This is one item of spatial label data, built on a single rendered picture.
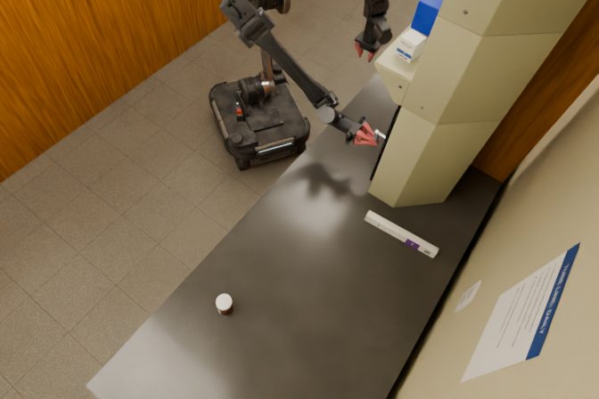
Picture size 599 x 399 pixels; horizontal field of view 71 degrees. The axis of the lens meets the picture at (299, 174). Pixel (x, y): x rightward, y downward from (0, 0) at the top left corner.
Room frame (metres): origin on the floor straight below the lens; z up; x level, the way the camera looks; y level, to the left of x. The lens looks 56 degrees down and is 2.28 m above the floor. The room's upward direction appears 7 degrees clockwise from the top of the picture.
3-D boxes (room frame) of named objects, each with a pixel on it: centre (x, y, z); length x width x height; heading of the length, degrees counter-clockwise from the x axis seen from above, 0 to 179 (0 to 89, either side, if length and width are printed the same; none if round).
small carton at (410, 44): (0.95, -0.26, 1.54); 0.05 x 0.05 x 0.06; 52
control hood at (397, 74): (1.01, -0.29, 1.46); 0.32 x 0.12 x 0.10; 150
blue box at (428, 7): (1.09, -0.34, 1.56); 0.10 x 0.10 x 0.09; 60
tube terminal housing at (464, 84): (0.92, -0.45, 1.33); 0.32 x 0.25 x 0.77; 150
